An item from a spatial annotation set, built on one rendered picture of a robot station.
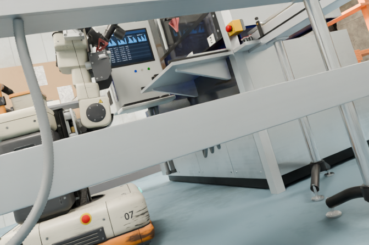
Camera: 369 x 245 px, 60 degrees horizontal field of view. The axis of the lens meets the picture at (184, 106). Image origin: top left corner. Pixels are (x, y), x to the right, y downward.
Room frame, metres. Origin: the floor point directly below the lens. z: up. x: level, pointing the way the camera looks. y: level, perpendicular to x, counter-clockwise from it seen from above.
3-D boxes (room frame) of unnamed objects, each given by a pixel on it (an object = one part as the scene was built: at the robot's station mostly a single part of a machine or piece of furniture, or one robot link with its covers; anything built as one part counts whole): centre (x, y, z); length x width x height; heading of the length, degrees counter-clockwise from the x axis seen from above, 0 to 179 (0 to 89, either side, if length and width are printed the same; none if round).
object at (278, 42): (1.77, -0.61, 0.46); 0.09 x 0.09 x 0.77; 24
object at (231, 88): (2.84, 0.05, 0.73); 1.98 x 0.01 x 0.25; 24
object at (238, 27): (1.84, -0.42, 1.00); 0.08 x 0.07 x 0.07; 114
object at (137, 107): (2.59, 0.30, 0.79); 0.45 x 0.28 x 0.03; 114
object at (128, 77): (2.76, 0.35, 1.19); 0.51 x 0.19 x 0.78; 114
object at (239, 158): (3.03, -0.41, 0.44); 2.06 x 1.00 x 0.88; 24
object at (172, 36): (2.55, -0.09, 1.51); 0.47 x 0.01 x 0.59; 24
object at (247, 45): (1.84, -0.46, 0.87); 0.14 x 0.13 x 0.02; 114
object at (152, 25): (3.04, 0.13, 1.51); 0.49 x 0.01 x 0.59; 24
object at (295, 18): (1.64, -0.66, 0.92); 0.69 x 0.15 x 0.16; 24
